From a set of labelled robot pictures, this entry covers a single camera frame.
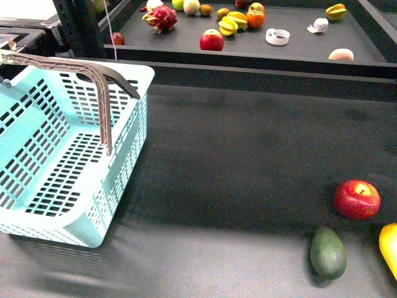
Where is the light blue plastic basket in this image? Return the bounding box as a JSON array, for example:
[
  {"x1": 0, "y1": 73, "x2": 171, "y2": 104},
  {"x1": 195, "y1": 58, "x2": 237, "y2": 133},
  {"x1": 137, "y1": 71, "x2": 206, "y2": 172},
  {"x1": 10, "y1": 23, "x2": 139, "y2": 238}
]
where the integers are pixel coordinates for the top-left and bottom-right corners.
[{"x1": 1, "y1": 63, "x2": 154, "y2": 248}]

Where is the yellow mango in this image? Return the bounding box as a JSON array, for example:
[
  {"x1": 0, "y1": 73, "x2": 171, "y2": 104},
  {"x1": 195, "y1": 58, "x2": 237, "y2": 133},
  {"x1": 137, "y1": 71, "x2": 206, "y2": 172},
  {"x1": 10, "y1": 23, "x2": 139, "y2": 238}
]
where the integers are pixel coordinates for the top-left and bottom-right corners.
[{"x1": 378, "y1": 223, "x2": 397, "y2": 279}]

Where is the red apple in tray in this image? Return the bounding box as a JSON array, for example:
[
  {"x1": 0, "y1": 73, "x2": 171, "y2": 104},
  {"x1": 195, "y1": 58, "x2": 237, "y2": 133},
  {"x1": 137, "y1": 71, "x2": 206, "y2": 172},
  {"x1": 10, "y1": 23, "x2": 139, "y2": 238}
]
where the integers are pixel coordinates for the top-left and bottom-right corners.
[{"x1": 199, "y1": 29, "x2": 224, "y2": 51}]

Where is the yellow star fruit pair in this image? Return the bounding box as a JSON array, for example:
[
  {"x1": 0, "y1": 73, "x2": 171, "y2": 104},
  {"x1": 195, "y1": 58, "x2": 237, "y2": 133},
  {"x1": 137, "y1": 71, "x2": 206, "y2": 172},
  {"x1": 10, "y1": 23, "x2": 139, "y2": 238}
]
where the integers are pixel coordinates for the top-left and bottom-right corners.
[{"x1": 218, "y1": 11, "x2": 248, "y2": 37}]

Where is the small dark red apple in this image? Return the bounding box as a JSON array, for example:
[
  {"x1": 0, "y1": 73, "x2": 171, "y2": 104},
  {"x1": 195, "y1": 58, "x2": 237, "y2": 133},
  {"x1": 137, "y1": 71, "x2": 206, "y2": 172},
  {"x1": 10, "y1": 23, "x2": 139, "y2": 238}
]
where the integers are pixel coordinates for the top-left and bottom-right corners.
[{"x1": 111, "y1": 32, "x2": 125, "y2": 45}]

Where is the pink dragon fruit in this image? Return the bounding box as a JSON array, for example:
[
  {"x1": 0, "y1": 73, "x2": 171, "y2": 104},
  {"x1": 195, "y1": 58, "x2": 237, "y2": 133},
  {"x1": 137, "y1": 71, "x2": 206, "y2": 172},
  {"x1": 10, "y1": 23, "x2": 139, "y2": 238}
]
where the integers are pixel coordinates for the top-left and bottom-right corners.
[{"x1": 142, "y1": 5, "x2": 178, "y2": 34}]

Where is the small brown fruit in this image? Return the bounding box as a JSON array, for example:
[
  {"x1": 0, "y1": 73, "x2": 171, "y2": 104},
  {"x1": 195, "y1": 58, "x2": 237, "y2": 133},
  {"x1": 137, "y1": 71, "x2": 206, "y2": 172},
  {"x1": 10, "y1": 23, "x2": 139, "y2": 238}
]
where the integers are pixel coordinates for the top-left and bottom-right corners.
[{"x1": 216, "y1": 7, "x2": 230, "y2": 21}]

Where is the brown kiwi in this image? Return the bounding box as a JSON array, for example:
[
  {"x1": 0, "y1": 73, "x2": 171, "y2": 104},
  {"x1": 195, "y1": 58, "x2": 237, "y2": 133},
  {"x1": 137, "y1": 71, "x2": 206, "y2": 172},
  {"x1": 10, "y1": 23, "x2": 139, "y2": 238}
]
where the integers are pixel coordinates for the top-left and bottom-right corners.
[{"x1": 199, "y1": 4, "x2": 213, "y2": 17}]

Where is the orange tangerine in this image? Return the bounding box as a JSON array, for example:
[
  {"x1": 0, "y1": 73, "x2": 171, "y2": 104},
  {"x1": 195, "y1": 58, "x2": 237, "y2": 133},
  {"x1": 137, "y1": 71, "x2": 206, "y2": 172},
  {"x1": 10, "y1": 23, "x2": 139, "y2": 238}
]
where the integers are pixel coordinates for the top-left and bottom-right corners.
[{"x1": 246, "y1": 10, "x2": 265, "y2": 29}]

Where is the pale round melon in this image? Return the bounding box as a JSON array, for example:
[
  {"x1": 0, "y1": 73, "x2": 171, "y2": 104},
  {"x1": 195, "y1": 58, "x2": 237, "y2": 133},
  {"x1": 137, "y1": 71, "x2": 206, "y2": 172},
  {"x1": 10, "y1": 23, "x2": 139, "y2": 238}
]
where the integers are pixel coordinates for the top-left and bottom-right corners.
[{"x1": 183, "y1": 0, "x2": 200, "y2": 16}]

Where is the green apple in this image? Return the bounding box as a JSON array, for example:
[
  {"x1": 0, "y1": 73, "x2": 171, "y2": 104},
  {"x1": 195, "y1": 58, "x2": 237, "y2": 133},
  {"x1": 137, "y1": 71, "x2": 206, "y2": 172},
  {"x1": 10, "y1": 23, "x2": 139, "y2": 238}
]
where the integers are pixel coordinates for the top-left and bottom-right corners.
[{"x1": 172, "y1": 0, "x2": 184, "y2": 11}]

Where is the dark purple fruit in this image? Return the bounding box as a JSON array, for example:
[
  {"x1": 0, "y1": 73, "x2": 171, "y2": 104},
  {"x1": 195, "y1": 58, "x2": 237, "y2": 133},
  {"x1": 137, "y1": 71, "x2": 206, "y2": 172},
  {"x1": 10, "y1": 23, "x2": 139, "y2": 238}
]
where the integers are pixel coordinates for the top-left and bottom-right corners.
[{"x1": 235, "y1": 0, "x2": 252, "y2": 9}]

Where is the red yellow peach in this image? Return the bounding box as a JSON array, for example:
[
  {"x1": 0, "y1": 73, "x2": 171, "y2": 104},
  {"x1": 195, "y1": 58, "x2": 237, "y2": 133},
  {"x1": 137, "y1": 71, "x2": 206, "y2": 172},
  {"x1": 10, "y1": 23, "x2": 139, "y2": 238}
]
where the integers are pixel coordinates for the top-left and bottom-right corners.
[{"x1": 249, "y1": 2, "x2": 265, "y2": 13}]

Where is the white round fruit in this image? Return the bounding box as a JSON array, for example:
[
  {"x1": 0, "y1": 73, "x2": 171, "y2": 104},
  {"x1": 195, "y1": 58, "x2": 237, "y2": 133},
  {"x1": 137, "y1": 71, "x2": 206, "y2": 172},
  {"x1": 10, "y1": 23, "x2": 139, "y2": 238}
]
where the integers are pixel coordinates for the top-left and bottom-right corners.
[{"x1": 146, "y1": 0, "x2": 163, "y2": 12}]

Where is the red apple on table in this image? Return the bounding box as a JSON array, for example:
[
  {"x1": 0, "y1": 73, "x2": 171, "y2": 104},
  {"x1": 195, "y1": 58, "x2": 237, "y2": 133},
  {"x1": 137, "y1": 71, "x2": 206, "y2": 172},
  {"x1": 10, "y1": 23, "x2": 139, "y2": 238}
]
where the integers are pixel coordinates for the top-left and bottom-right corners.
[{"x1": 334, "y1": 179, "x2": 381, "y2": 220}]

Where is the dark green avocado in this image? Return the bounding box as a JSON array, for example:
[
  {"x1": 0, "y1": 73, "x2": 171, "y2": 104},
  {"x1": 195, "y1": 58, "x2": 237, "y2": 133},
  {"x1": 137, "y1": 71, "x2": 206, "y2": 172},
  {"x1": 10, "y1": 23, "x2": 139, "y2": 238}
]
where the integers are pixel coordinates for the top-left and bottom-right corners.
[{"x1": 310, "y1": 227, "x2": 347, "y2": 281}]

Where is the pale peach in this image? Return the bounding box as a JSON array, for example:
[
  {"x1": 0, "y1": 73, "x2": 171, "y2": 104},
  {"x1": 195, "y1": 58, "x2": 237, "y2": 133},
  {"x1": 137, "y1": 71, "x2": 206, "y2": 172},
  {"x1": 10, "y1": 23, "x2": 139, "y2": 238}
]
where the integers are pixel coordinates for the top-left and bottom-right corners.
[{"x1": 328, "y1": 48, "x2": 354, "y2": 61}]

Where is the lone yellow star fruit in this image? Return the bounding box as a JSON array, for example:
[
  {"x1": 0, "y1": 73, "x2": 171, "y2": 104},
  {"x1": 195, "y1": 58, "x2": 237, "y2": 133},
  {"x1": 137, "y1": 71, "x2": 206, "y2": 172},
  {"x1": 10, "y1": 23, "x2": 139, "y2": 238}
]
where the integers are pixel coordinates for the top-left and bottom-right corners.
[{"x1": 326, "y1": 4, "x2": 347, "y2": 22}]

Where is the black left frame post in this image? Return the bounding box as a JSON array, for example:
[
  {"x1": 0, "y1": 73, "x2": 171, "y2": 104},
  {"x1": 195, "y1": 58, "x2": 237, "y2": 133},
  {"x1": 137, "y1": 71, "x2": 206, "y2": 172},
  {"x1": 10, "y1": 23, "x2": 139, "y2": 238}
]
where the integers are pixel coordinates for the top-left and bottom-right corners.
[{"x1": 53, "y1": 0, "x2": 107, "y2": 59}]

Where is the white hanging cable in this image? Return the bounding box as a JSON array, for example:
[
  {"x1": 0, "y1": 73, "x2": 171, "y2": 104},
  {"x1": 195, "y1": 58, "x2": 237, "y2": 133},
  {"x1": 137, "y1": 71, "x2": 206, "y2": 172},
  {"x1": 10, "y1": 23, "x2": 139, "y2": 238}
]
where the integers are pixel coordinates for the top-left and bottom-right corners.
[{"x1": 102, "y1": 0, "x2": 118, "y2": 60}]

